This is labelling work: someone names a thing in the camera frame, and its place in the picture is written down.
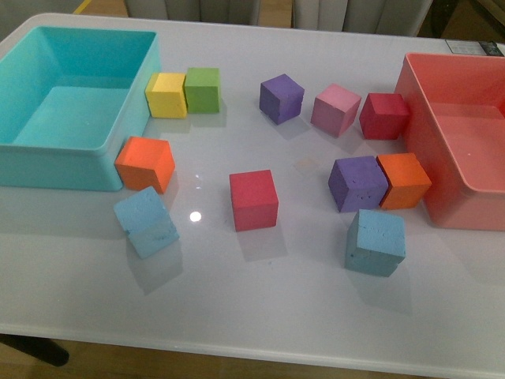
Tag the red foam cube centre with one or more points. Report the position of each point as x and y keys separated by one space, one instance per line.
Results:
x=254 y=200

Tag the orange foam cube left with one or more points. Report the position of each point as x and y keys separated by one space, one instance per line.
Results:
x=145 y=162

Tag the pink foam cube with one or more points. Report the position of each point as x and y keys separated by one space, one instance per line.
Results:
x=335 y=109

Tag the light blue foam cube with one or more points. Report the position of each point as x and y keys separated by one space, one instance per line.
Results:
x=146 y=222

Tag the purple foam cube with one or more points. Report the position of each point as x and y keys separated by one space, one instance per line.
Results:
x=357 y=183
x=281 y=98

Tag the dark red foam cube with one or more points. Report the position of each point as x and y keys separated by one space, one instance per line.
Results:
x=384 y=116

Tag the yellow foam cube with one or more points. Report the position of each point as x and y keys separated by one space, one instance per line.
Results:
x=165 y=95

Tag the label sticker on table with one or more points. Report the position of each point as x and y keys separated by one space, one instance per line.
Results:
x=481 y=48

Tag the black table leg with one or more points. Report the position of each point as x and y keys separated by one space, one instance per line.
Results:
x=44 y=349

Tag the pink plastic bin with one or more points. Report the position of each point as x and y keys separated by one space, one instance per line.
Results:
x=456 y=131

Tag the teal plastic bin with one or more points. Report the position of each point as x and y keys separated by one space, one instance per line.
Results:
x=70 y=99

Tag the green foam cube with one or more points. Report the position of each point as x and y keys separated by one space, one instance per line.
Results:
x=203 y=90

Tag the purple foam cube near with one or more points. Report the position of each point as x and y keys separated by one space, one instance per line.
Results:
x=357 y=183

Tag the orange foam cube right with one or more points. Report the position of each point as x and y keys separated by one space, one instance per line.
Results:
x=407 y=180

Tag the purple foam cube far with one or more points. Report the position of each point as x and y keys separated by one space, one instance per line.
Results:
x=281 y=98

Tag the orange foam cube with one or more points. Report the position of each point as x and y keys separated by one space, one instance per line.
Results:
x=407 y=180
x=145 y=162

